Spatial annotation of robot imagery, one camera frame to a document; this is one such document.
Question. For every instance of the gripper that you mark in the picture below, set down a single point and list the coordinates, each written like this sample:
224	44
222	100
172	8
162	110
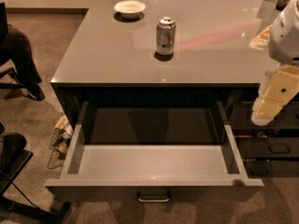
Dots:
286	37

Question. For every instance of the grey top drawer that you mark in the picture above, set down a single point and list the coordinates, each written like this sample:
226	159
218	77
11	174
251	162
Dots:
117	152

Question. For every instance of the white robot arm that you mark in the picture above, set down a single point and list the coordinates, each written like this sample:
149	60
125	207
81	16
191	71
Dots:
282	36

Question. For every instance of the silver green soda can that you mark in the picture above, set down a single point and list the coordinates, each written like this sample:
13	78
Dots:
165	36

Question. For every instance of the grey counter cabinet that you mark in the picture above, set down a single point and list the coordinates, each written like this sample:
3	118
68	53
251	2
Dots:
113	61

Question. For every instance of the white ceramic bowl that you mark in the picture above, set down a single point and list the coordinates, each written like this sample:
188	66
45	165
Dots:
130	9

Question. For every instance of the person leg dark trousers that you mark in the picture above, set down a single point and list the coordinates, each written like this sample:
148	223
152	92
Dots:
15	46

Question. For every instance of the black chair base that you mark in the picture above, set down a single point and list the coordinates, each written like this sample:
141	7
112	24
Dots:
26	200

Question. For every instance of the silver drawer handle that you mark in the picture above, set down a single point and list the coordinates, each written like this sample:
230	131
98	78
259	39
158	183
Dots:
153	196

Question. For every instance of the wire basket with items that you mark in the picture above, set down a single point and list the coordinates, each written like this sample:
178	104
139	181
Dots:
60	142

